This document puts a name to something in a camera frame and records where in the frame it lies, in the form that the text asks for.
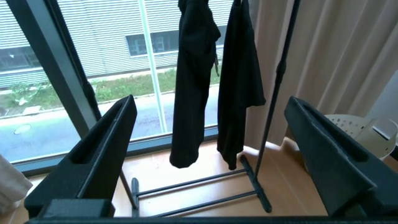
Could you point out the white laundry basket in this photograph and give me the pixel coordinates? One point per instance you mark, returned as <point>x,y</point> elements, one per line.
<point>373,133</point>

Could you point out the window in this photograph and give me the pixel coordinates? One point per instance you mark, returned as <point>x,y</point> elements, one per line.
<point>109,46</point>

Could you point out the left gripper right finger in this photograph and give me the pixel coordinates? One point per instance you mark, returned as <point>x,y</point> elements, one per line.
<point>329,177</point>

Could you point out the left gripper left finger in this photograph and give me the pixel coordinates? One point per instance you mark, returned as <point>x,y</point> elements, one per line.
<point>99,168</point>

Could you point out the black clothes rack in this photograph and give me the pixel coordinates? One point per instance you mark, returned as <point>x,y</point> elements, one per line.
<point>280,71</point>

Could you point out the beige curtain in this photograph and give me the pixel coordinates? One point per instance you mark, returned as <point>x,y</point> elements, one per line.
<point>335,56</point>
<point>12,183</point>

